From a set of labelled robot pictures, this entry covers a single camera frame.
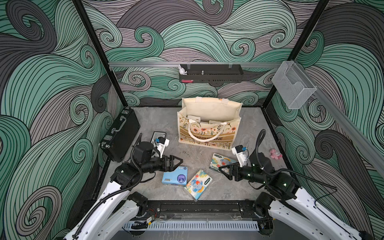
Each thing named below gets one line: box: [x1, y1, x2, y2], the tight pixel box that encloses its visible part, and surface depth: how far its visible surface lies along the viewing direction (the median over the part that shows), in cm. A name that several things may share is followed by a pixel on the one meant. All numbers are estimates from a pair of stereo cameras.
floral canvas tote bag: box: [177, 96, 243, 151], surface depth 87 cm
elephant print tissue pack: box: [209, 153, 238, 174], surface depth 87 cm
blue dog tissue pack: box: [162, 166, 188, 186], surface depth 80 cm
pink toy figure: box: [270, 148, 283, 160], surface depth 92 cm
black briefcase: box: [99, 107, 141, 163], surface depth 81 cm
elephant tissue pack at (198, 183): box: [184, 169, 213, 201], surface depth 78 cm
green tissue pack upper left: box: [150, 131, 167, 147], surface depth 99 cm
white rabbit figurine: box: [178, 64, 188, 76], surface depth 87 cm
